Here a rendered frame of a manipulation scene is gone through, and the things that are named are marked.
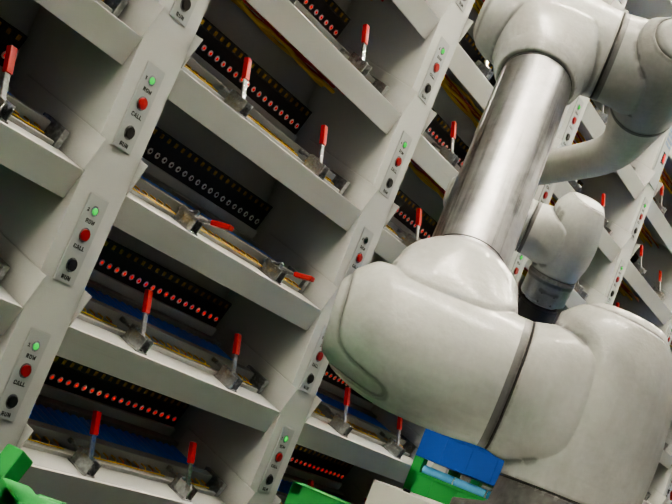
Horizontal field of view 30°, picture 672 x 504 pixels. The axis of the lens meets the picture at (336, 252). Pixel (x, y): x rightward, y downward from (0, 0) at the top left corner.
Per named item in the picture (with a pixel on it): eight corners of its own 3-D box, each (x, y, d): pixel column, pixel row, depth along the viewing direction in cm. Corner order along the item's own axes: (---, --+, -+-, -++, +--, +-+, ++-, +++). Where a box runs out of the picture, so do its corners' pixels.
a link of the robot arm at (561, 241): (581, 277, 237) (517, 249, 238) (616, 204, 232) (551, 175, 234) (578, 292, 227) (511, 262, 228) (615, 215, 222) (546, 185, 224)
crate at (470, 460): (595, 528, 230) (610, 487, 231) (567, 515, 212) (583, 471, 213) (452, 470, 244) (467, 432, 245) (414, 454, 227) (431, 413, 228)
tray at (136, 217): (306, 331, 222) (338, 288, 222) (106, 221, 171) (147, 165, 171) (235, 271, 233) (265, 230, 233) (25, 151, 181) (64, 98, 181)
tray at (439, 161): (508, 250, 287) (544, 202, 287) (406, 153, 236) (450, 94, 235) (444, 206, 298) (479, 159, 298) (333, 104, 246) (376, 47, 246)
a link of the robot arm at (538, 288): (578, 290, 228) (564, 318, 230) (574, 275, 237) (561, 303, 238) (531, 271, 228) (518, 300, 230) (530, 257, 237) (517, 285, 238)
